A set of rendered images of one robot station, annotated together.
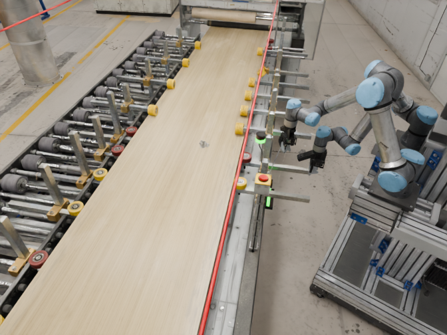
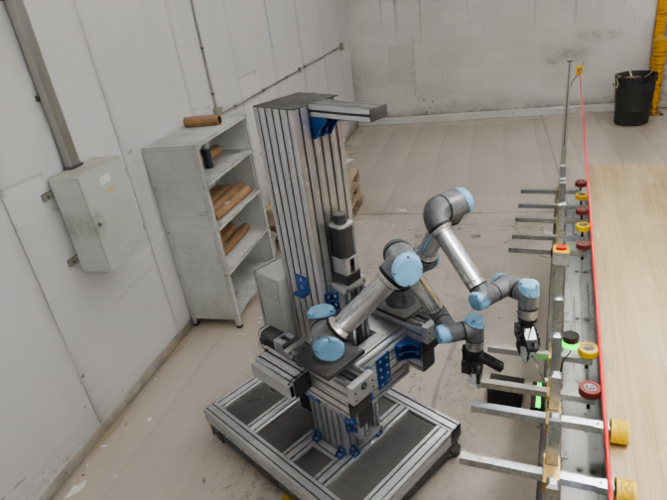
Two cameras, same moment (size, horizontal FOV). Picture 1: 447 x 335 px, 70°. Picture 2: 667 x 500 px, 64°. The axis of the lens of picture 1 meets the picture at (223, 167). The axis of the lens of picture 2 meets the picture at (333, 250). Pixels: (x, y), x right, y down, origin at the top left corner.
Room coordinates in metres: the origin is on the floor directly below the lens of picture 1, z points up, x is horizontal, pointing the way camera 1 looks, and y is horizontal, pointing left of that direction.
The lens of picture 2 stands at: (3.36, -0.60, 2.43)
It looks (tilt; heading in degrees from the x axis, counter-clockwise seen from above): 27 degrees down; 196
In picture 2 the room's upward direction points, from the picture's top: 8 degrees counter-clockwise
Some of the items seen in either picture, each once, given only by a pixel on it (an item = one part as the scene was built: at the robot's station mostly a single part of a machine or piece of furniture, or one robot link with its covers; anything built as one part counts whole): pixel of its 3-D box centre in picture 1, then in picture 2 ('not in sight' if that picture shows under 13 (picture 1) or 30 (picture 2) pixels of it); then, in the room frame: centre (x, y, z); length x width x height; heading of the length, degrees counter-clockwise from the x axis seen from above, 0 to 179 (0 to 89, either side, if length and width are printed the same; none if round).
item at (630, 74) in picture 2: not in sight; (632, 97); (-5.34, 1.81, 0.36); 0.59 x 0.58 x 0.73; 177
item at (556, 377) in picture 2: (267, 141); (552, 424); (1.81, -0.30, 0.89); 0.04 x 0.04 x 0.48; 81
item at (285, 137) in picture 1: (289, 134); (526, 327); (1.56, -0.38, 1.13); 0.09 x 0.08 x 0.12; 11
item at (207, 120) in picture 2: not in sight; (202, 120); (-0.50, -2.61, 1.59); 0.30 x 0.08 x 0.08; 87
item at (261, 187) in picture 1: (262, 185); (561, 255); (1.06, -0.18, 1.18); 0.07 x 0.07 x 0.08; 81
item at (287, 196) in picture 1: (272, 194); (538, 354); (1.35, -0.30, 0.84); 0.44 x 0.03 x 0.04; 81
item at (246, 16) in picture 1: (240, 16); not in sight; (4.23, -0.14, 1.05); 1.43 x 0.12 x 0.12; 81
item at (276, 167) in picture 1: (274, 167); (536, 391); (1.60, -0.33, 0.84); 0.43 x 0.03 x 0.04; 81
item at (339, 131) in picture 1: (338, 135); (449, 330); (1.58, -0.67, 1.12); 0.11 x 0.11 x 0.08; 21
